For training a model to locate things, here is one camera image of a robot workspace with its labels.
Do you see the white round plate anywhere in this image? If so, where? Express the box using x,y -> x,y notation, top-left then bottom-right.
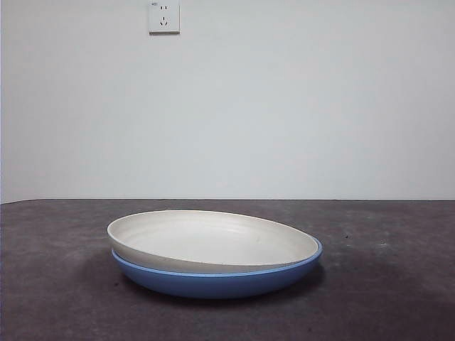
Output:
107,210 -> 319,274

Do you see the blue round plate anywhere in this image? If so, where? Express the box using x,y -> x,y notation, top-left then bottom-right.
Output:
111,237 -> 323,300

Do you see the white wall socket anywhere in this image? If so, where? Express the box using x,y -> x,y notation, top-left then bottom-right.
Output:
149,0 -> 181,36

